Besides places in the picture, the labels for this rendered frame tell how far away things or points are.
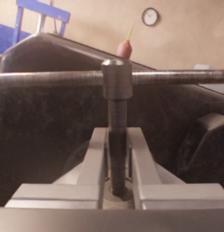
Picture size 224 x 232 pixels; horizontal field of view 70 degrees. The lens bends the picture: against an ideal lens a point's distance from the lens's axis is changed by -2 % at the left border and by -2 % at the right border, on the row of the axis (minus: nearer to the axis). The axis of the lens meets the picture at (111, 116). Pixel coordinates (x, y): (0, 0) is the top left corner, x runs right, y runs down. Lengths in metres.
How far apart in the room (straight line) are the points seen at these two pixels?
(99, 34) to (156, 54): 1.24
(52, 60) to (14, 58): 0.06
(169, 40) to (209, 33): 0.86
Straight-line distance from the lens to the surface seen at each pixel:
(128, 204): 0.17
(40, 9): 3.31
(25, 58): 0.33
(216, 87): 3.87
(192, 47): 4.09
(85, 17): 3.68
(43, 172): 0.40
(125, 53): 0.73
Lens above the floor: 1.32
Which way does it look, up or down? 17 degrees down
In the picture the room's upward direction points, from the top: 19 degrees clockwise
